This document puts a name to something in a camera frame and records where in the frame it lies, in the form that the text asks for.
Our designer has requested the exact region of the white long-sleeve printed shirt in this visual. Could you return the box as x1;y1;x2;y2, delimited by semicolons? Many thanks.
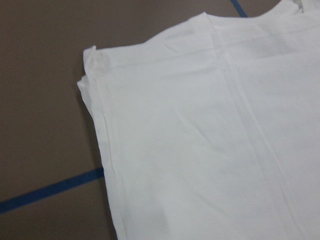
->
77;0;320;240

